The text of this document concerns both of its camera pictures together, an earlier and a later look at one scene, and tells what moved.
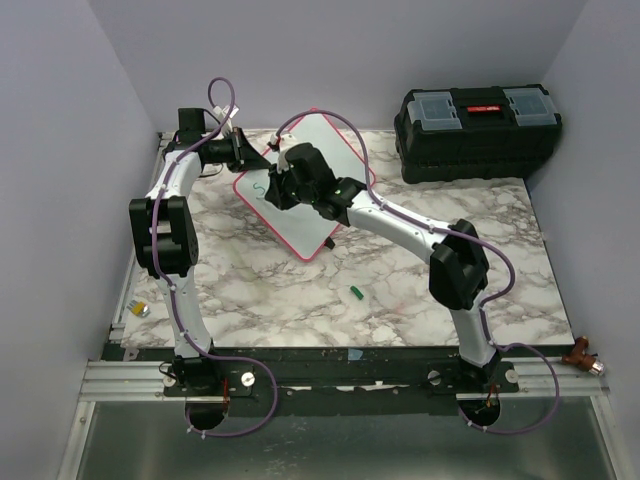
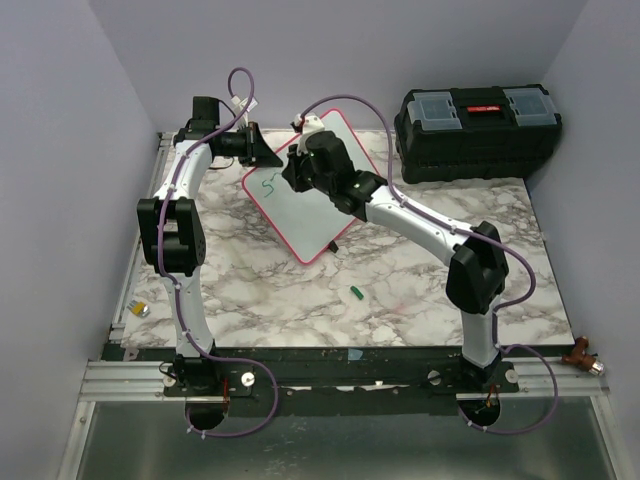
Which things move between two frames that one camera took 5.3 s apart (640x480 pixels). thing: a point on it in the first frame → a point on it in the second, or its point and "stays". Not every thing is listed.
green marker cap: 357,292 stays
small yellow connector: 139,308 stays
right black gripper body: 285,191 → 301,175
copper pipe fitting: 579,356 stays
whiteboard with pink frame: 303,226 → 336,122
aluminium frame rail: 108,380 stays
